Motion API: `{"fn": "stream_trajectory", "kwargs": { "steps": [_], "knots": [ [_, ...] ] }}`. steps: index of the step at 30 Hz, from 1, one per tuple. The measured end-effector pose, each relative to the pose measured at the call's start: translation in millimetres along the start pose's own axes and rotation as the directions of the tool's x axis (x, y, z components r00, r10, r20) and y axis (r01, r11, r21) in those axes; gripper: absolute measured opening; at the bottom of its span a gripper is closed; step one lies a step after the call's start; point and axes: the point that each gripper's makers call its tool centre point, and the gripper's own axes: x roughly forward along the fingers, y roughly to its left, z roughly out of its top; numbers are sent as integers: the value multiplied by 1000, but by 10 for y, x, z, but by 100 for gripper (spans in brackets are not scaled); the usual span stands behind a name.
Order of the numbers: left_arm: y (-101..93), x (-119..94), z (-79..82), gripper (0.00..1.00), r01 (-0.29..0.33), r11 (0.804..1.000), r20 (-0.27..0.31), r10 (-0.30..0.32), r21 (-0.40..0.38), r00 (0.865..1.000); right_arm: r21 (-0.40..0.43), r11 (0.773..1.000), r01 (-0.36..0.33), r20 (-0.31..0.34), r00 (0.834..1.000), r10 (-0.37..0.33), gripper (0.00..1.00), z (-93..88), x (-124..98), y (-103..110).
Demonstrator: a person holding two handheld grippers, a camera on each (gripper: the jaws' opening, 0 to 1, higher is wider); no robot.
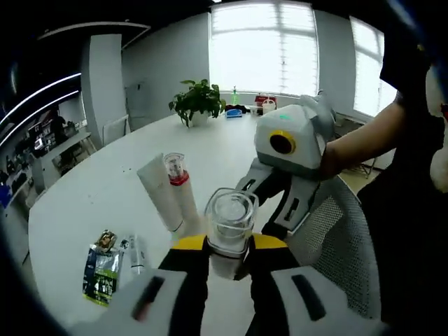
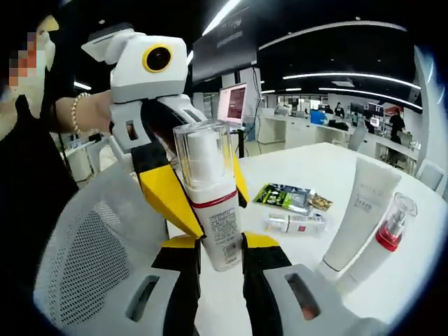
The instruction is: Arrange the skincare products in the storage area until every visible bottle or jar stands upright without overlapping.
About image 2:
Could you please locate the green black foil sachet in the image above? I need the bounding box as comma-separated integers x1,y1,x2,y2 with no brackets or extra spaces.
252,182,315,215

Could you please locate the person's left hand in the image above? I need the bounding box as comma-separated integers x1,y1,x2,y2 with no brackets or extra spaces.
83,90,115,134

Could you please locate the white skincare bottle red collar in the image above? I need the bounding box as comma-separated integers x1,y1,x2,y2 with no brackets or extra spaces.
335,191,419,295

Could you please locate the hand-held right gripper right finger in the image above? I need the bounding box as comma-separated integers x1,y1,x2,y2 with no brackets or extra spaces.
241,230,354,336

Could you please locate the curved ceiling light strip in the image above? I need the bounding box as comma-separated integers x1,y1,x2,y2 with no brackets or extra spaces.
318,87,424,110
282,72,423,90

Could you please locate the white counter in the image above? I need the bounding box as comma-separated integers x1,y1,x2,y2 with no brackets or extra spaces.
258,115,351,150

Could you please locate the grey mesh office chair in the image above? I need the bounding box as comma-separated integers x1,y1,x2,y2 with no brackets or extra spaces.
33,164,176,332

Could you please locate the skincare bottle red square label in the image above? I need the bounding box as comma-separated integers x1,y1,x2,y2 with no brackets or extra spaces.
262,211,328,239

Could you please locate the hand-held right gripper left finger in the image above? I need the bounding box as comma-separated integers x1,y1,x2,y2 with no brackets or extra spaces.
115,234,202,336

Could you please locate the white chair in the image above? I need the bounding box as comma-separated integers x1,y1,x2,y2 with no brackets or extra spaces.
414,159,444,192

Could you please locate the large white skincare tube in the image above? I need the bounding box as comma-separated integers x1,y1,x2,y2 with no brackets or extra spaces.
316,156,403,281

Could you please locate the black hanging display panel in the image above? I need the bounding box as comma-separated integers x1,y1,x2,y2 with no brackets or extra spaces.
191,6,260,85

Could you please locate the straight ceiling light bar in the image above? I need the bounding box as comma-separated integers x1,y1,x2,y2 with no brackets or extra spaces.
202,0,242,36

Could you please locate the person in black top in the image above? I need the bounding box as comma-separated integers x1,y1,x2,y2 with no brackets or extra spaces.
0,94,81,316

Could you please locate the white skincare bottle red ring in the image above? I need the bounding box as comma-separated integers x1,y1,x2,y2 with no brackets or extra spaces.
173,120,244,273

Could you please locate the computer monitor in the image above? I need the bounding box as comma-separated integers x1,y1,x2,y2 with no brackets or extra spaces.
216,83,248,127

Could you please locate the gold foil sachet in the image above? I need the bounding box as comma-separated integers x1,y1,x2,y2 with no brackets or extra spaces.
307,192,333,213

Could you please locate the bead bracelet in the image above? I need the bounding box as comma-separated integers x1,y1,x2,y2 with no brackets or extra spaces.
71,92,91,137

